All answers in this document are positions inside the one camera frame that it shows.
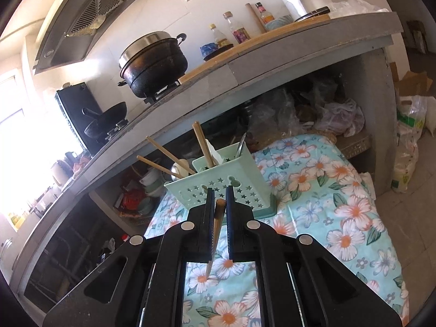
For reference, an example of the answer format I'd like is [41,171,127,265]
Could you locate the wooden chopstick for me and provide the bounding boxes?
[136,155,184,179]
[205,199,226,278]
[146,137,196,174]
[192,121,215,168]

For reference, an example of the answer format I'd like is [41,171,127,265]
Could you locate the large beige plastic spoon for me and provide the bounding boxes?
[171,159,190,178]

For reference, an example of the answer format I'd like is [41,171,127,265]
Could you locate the long metal spoon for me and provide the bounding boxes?
[235,133,247,159]

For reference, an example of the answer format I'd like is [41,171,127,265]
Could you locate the small white plastic spoon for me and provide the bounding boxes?
[205,139,224,165]

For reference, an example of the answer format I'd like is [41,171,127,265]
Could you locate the grey kitchen counter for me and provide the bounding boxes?
[10,12,402,295]

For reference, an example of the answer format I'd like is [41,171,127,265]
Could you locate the kitchen knife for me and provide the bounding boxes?
[295,6,330,22]

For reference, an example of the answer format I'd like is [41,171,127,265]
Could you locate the floral quilted cloth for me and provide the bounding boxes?
[145,134,409,326]

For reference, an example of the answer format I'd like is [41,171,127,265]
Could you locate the stacked bowls under counter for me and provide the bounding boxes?
[140,167,165,198]

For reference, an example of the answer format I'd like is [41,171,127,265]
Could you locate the mint green utensil holder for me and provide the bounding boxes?
[165,144,276,219]

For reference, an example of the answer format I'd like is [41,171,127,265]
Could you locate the black wok pan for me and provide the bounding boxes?
[82,102,127,139]

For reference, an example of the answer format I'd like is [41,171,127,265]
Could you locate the gas stove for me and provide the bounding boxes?
[104,80,181,142]

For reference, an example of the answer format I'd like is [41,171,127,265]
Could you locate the black splash guard panel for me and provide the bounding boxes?
[55,83,103,155]

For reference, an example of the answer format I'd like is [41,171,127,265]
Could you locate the white plastic bag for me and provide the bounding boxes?
[391,95,435,193]

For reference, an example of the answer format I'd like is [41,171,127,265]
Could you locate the wooden cutting board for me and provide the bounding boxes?
[179,14,330,84]

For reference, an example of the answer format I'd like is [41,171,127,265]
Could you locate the black cooking pot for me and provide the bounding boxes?
[117,31,188,103]

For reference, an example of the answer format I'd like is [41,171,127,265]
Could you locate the black bowl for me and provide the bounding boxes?
[203,44,234,61]

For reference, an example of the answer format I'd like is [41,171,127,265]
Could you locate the dark vinegar bottle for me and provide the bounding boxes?
[223,11,250,44]

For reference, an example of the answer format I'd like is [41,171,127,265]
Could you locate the light blue bowl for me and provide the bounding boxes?
[265,15,293,31]

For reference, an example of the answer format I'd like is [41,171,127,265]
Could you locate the orange sauce bottle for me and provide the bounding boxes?
[255,2,275,25]

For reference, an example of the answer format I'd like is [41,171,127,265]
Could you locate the wooden rolling pin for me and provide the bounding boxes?
[245,3,268,33]

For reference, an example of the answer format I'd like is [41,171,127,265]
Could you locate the steel range hood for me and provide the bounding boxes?
[33,0,135,74]

